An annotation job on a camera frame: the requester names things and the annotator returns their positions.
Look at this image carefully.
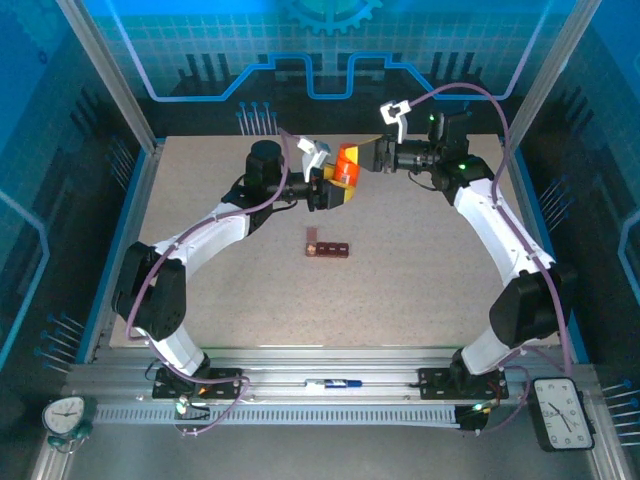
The blue and white marker pen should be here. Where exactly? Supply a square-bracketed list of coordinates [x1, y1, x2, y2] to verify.
[304, 378, 365, 391]

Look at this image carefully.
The black rectangular clock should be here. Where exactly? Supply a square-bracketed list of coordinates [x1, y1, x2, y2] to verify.
[528, 376, 597, 454]

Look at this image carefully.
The blue-edged aluminium side rail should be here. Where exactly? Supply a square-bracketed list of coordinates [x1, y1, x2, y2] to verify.
[502, 142, 591, 364]
[74, 142, 166, 364]

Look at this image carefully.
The grey slotted cable duct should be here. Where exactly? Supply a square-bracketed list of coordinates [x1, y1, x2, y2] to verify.
[92, 403, 464, 427]

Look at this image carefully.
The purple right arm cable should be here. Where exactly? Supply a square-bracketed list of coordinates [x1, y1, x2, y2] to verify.
[405, 82, 574, 437]

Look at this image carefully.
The round white green alarm clock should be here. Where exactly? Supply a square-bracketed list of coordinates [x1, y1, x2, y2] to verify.
[41, 394, 97, 454]

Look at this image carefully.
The translucent orange pill bottle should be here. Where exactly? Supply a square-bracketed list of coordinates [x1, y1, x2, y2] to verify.
[333, 159, 362, 188]

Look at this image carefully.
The small LED connector board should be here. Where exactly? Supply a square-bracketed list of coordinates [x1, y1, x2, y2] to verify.
[455, 402, 495, 436]
[172, 394, 212, 437]

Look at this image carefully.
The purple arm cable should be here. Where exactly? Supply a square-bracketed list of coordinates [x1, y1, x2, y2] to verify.
[405, 82, 574, 437]
[124, 127, 301, 437]

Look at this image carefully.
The aluminium frame post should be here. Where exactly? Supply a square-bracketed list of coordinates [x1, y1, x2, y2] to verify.
[53, 0, 165, 154]
[501, 0, 605, 155]

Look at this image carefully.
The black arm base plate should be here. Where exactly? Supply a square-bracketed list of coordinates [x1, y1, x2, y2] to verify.
[151, 367, 245, 401]
[417, 367, 510, 401]

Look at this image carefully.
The brown weekly pill organizer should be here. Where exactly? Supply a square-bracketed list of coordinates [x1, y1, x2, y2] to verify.
[303, 225, 351, 260]

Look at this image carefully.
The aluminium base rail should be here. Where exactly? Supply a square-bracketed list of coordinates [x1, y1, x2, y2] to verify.
[63, 347, 599, 405]

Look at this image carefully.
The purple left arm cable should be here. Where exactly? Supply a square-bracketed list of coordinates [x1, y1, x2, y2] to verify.
[124, 127, 301, 437]

